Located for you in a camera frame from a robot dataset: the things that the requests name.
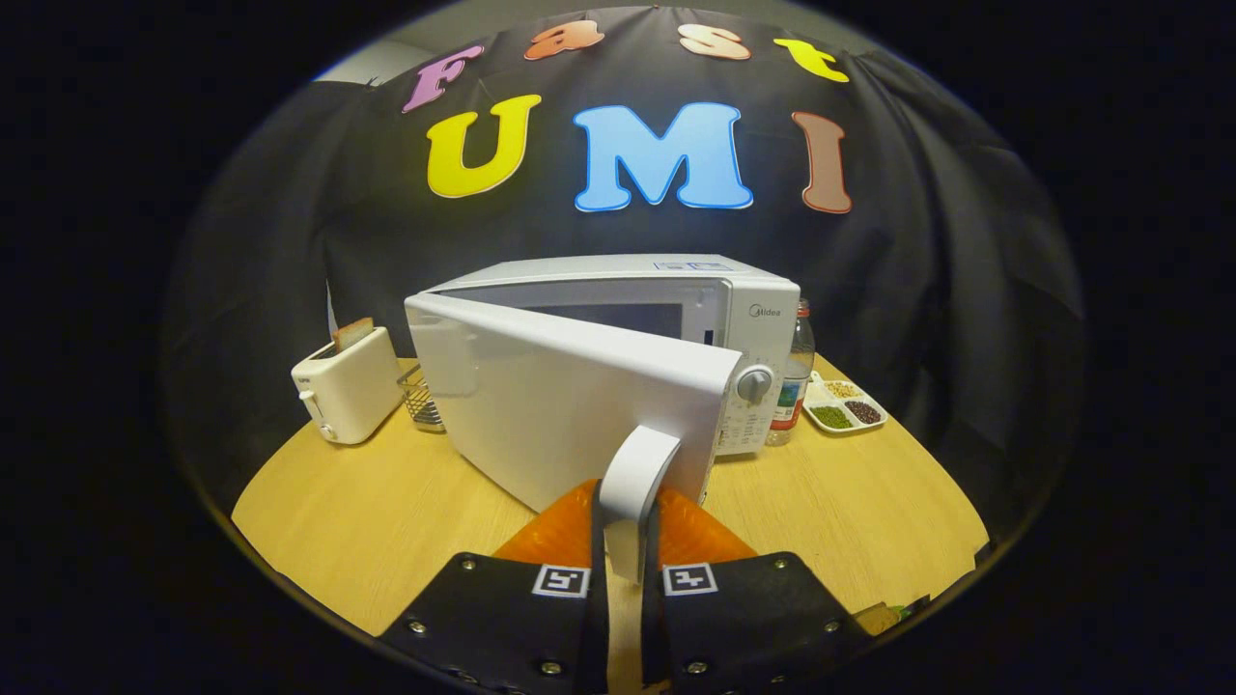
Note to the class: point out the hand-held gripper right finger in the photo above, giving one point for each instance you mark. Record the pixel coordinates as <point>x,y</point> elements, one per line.
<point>744,627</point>

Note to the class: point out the toast slice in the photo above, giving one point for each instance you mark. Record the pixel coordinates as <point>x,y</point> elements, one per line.
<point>353,333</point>

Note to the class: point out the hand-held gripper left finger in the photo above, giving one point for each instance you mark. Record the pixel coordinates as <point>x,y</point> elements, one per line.
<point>502,627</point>

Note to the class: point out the clear red label bottle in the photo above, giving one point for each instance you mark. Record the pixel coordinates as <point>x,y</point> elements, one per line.
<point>792,386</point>

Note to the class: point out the white toaster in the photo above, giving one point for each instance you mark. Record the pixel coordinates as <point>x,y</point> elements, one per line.
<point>352,391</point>

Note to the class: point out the white divided bean dish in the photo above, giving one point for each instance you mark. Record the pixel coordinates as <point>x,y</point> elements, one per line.
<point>842,405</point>

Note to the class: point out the white microwave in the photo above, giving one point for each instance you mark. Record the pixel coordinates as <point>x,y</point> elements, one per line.
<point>579,396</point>

